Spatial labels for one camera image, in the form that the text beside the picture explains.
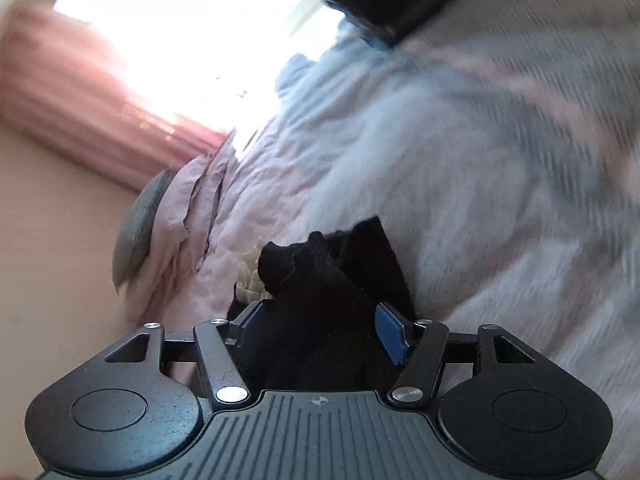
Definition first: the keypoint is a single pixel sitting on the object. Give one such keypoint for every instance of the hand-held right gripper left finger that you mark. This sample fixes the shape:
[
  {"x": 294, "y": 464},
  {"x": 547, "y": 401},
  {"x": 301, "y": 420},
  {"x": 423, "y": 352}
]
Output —
[{"x": 248, "y": 324}]

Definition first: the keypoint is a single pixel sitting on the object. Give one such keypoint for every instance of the bed with pink cover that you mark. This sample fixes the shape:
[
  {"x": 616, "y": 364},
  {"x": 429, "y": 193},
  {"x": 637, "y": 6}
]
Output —
[{"x": 475, "y": 185}]

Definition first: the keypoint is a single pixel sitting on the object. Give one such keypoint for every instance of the grey pillow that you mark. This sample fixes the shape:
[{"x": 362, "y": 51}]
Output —
[{"x": 140, "y": 230}]

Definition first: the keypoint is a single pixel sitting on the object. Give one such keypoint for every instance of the black garment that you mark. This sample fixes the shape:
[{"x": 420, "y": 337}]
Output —
[{"x": 320, "y": 310}]

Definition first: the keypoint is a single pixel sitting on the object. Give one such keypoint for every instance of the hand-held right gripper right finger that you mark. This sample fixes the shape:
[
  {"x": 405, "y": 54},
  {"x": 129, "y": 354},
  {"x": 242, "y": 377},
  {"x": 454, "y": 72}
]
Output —
[{"x": 392, "y": 335}]

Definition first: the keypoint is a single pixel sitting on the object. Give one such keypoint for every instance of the bright window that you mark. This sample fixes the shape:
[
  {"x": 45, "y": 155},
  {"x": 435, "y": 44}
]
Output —
[{"x": 200, "y": 35}]

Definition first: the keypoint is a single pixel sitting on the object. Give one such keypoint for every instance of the pink curtain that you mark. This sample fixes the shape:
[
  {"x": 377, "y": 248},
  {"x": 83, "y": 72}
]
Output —
[{"x": 100, "y": 105}]

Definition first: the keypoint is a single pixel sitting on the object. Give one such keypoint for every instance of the folded pink blanket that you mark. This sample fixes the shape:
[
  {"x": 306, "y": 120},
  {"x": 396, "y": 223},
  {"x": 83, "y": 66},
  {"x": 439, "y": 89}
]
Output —
[{"x": 195, "y": 210}]

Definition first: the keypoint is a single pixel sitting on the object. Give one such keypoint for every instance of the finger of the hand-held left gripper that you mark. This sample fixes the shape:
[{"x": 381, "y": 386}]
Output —
[{"x": 382, "y": 35}]

